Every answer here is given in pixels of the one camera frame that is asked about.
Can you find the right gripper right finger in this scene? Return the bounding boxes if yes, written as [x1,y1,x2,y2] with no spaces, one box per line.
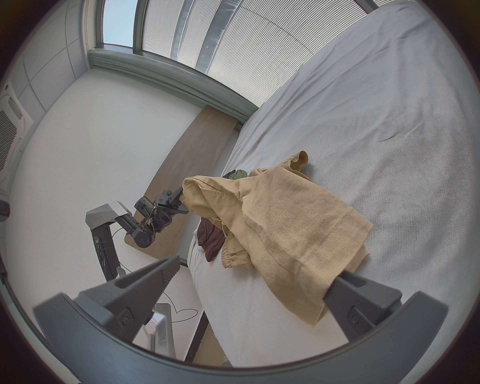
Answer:
[323,271,403,343]

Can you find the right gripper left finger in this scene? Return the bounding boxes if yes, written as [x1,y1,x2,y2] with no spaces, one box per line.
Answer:
[77,255,182,343]

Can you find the tan shorts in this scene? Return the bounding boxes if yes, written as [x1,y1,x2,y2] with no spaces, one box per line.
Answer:
[182,151,374,326]

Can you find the bed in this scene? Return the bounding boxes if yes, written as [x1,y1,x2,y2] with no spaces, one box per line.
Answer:
[124,0,480,369]

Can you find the brown shorts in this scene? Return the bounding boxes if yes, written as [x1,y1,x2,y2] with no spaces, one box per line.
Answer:
[196,217,226,263]

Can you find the blue-green curtain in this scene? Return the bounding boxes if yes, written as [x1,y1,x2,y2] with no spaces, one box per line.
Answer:
[88,50,259,122]

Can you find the white ceiling air conditioner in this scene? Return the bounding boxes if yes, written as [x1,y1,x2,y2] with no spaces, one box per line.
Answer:
[0,83,34,193]

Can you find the window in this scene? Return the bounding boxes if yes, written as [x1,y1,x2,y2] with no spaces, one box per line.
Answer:
[87,0,419,109]

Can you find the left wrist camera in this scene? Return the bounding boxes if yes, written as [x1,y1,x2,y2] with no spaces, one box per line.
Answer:
[134,197,156,214]

